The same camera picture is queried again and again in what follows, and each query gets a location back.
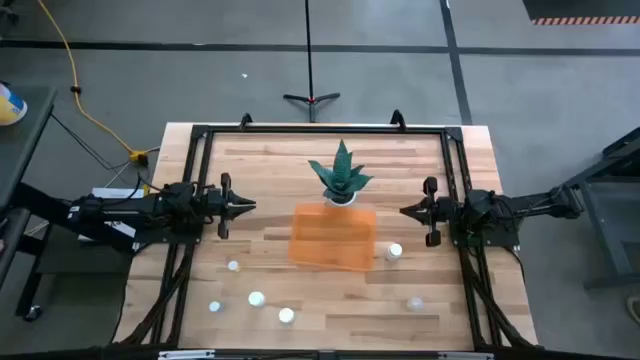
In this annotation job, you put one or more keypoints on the black aluminium table frame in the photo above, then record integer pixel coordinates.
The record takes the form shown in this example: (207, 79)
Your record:
(325, 129)

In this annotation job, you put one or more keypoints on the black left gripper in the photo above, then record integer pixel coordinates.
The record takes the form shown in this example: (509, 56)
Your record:
(225, 210)

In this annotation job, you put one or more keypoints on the white cup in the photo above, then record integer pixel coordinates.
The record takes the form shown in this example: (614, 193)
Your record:
(215, 306)
(233, 265)
(256, 299)

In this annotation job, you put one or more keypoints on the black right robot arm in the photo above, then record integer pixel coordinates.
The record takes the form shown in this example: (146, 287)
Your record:
(525, 205)

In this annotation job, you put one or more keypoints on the black tripod stand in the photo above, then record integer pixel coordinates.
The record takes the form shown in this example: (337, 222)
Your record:
(310, 50)

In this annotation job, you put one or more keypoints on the white cardboard box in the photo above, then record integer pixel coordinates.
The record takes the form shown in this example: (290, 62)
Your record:
(117, 192)

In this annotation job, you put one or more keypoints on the white plant pot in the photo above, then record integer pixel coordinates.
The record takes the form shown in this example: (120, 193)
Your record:
(350, 201)

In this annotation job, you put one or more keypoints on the dark grey side table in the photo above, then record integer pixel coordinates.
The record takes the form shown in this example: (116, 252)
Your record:
(25, 145)

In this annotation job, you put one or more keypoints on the green spiky succulent plant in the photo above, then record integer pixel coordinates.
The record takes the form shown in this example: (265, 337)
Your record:
(342, 170)

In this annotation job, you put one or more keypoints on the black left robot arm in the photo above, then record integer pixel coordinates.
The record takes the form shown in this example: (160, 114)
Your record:
(150, 207)

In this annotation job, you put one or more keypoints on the dark metal stand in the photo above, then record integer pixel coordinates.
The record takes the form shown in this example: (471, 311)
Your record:
(605, 220)

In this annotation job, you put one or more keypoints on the translucent white pill bottle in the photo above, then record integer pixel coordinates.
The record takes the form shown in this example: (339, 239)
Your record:
(415, 303)

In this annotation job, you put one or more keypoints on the translucent orange plastic basket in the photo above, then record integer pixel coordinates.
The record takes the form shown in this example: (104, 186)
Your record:
(332, 240)

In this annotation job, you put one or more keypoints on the yellow blue white container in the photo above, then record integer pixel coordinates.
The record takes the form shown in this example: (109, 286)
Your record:
(10, 107)

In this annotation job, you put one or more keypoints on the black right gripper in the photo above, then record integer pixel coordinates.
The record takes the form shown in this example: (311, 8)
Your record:
(433, 212)

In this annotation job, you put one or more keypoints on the silver metal bracket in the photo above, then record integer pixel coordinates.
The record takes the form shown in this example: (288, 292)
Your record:
(465, 355)
(186, 354)

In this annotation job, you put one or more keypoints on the black table clamp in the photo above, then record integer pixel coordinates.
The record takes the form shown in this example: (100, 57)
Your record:
(245, 121)
(398, 120)

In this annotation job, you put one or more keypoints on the black mat striped edge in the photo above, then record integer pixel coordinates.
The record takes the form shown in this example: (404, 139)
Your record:
(575, 7)

